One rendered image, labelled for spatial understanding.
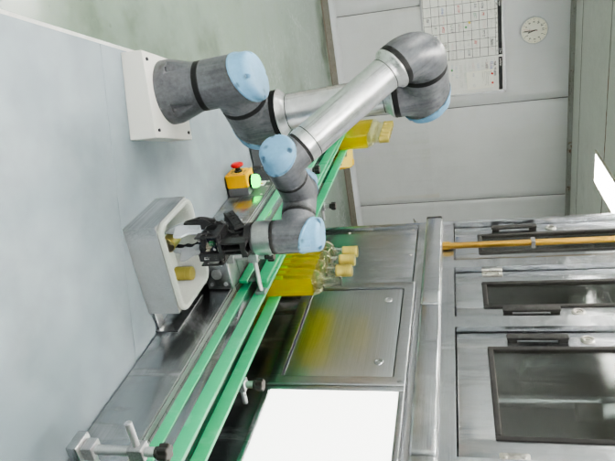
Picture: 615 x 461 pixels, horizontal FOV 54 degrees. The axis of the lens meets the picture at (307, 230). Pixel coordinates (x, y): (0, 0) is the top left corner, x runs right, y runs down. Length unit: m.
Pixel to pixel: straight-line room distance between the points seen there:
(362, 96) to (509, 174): 6.58
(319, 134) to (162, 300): 0.53
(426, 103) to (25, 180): 0.85
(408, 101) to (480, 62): 5.97
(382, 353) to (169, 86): 0.83
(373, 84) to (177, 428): 0.78
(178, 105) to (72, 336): 0.57
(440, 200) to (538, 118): 1.52
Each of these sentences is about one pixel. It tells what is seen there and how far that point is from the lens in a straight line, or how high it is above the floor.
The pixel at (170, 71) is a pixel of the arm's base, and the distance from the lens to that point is 1.44.
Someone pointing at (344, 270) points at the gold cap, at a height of 1.14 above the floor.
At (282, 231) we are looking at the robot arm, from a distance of 1.26.
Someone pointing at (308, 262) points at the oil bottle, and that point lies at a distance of 1.69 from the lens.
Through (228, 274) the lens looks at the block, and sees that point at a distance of 1.55.
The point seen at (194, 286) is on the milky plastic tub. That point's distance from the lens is 1.49.
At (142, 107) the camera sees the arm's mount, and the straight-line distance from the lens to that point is 1.41.
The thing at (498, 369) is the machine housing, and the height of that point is 1.53.
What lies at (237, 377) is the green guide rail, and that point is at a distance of 1.42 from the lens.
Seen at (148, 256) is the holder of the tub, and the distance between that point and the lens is 1.37.
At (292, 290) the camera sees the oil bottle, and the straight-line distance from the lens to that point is 1.64.
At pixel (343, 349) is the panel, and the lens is 1.59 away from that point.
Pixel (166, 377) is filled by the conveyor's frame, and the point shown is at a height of 0.85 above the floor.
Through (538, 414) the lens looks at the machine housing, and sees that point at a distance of 1.46.
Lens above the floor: 1.47
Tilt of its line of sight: 15 degrees down
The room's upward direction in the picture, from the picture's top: 87 degrees clockwise
